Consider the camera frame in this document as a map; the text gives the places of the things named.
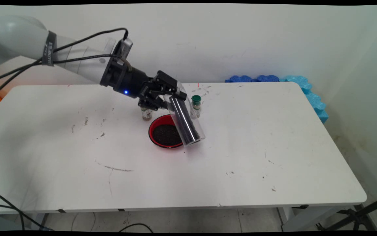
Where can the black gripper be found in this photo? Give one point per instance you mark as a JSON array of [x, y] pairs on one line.
[[137, 83]]

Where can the clear plastic jar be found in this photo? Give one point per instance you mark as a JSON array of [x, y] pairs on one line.
[[191, 131]]

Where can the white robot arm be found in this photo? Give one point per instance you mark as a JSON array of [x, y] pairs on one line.
[[14, 36]]

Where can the green cap spice bottle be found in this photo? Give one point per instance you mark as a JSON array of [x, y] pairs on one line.
[[147, 114], [196, 100]]

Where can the red bowl black rim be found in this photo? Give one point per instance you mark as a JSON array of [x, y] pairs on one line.
[[154, 126]]

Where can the black seed pile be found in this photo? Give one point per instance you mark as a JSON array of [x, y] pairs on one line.
[[165, 136]]

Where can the light blue foam mat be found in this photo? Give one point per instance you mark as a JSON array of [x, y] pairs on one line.
[[312, 98]]

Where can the grey table leg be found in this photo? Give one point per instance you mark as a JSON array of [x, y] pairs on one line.
[[41, 220]]

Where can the white table leg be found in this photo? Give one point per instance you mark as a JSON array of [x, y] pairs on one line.
[[306, 218]]

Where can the black tripod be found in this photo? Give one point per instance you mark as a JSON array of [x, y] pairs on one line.
[[358, 216]]

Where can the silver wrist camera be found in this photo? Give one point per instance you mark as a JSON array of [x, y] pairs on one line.
[[126, 46]]

